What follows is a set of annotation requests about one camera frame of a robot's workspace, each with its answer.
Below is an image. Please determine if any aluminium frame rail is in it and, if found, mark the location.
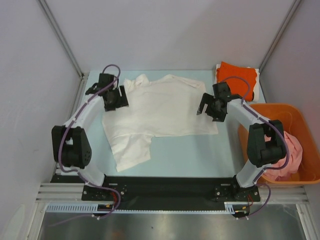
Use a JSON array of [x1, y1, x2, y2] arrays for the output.
[[36, 72, 89, 203]]

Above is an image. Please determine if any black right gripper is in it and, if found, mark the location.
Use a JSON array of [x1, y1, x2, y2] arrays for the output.
[[197, 92, 227, 123]]

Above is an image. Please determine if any left corner frame post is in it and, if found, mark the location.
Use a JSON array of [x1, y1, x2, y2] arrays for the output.
[[36, 0, 84, 78]]

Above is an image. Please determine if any pink t-shirt in bin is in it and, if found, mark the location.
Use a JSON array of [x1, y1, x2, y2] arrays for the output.
[[263, 131, 303, 181]]

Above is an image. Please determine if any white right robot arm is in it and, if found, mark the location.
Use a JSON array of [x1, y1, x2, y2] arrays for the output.
[[197, 82, 290, 201]]

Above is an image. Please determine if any corner frame post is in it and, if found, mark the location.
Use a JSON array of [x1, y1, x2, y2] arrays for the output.
[[36, 0, 84, 78], [259, 0, 304, 73]]

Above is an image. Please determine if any white t-shirt red graphic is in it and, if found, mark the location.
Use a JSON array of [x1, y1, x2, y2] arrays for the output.
[[101, 74, 219, 172]]

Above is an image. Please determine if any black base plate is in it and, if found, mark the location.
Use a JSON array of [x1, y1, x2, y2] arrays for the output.
[[49, 174, 262, 212]]

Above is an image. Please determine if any right corner frame post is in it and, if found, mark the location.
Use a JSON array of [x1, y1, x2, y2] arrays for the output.
[[259, 0, 304, 73]]

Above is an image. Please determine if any orange plastic bin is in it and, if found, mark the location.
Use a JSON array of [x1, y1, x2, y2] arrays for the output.
[[250, 103, 320, 186]]

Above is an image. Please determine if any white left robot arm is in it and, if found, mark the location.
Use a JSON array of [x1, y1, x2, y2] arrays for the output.
[[51, 72, 129, 200]]

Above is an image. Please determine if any white slotted cable duct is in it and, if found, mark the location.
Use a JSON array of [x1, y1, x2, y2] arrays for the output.
[[45, 202, 249, 216]]

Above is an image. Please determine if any folded orange t-shirt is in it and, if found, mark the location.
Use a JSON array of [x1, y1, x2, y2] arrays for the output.
[[215, 61, 258, 102]]

